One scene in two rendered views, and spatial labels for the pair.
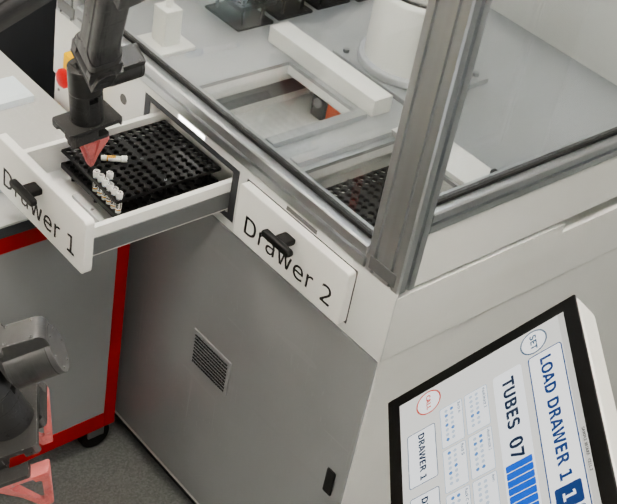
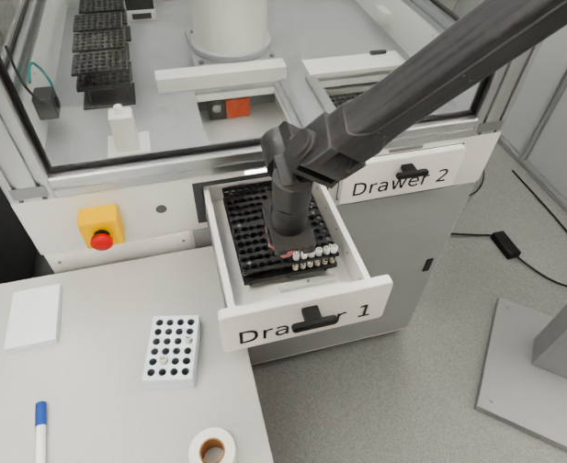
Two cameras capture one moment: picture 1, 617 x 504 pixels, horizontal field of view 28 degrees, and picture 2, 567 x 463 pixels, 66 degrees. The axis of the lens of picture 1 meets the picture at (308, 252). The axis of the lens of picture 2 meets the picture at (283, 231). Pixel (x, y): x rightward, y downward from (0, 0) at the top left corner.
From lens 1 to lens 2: 1.87 m
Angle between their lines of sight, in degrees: 44
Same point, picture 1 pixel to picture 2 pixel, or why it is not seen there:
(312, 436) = (413, 255)
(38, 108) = (75, 287)
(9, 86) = (31, 299)
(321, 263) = (438, 159)
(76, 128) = (303, 235)
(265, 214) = (377, 168)
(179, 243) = not seen: hidden behind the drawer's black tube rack
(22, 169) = (277, 313)
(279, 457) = not seen: hidden behind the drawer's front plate
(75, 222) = (375, 292)
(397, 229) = (509, 88)
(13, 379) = not seen: outside the picture
